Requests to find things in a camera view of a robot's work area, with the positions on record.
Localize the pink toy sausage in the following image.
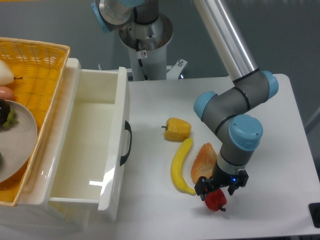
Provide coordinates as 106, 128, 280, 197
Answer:
0, 86, 15, 101

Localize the yellow toy pepper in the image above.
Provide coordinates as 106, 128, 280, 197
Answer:
162, 117, 192, 142

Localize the white open plastic drawer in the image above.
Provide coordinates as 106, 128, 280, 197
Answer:
50, 67, 130, 219

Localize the yellow woven basket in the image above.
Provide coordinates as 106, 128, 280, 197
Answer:
0, 37, 70, 207

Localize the red toy pepper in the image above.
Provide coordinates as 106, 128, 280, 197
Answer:
204, 188, 227, 212

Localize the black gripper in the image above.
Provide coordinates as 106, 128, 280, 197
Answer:
194, 163, 249, 201

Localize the black cable on pedestal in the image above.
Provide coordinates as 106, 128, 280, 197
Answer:
135, 38, 150, 81

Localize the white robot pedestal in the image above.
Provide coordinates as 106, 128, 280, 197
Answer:
119, 13, 173, 81

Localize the white toy pear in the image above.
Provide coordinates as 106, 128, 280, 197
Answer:
0, 60, 23, 86

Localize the metal bracket with bolts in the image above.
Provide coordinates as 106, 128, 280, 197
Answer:
166, 59, 188, 81

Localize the white drawer cabinet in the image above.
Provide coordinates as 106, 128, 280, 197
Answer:
0, 57, 118, 232

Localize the grey round plate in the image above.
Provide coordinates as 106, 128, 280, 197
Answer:
0, 100, 38, 182

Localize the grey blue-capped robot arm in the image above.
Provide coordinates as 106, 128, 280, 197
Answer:
91, 0, 279, 200

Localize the yellow toy banana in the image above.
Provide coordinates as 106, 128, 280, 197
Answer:
170, 137, 196, 196

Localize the black drawer handle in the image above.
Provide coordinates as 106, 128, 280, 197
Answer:
119, 120, 133, 166

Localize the toy bread croissant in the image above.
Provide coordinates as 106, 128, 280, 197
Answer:
190, 142, 218, 184

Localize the dark purple toy mangosteen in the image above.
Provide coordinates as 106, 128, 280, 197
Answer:
0, 99, 19, 129

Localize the black object at table edge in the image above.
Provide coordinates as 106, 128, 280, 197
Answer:
308, 202, 320, 229

